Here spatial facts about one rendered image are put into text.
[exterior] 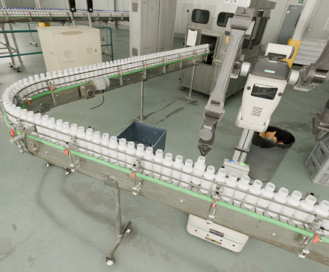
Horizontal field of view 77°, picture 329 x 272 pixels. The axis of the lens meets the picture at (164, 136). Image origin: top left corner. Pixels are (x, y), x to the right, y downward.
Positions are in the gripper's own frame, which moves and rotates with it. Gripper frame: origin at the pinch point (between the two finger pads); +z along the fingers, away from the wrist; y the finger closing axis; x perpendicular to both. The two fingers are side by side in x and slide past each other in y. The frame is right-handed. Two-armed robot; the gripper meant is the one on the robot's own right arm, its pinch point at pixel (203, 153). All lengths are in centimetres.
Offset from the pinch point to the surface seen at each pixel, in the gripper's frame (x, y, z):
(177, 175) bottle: -11.2, 3.6, 17.6
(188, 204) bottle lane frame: -1.5, 7.0, 33.3
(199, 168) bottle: -0.3, 3.2, 7.7
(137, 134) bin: -66, -56, 42
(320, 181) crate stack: 140, -169, 123
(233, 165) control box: 16.9, -11.9, 12.2
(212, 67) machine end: -51, -371, 58
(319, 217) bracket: 56, 7, 12
